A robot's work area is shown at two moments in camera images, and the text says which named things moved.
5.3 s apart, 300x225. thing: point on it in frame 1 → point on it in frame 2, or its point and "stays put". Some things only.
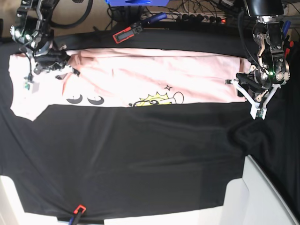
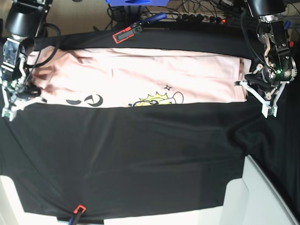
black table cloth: x=103 y=161 stays put
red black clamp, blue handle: x=129 y=32 stays put
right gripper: x=53 y=59 → x=18 y=96
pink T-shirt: x=128 y=78 stays put
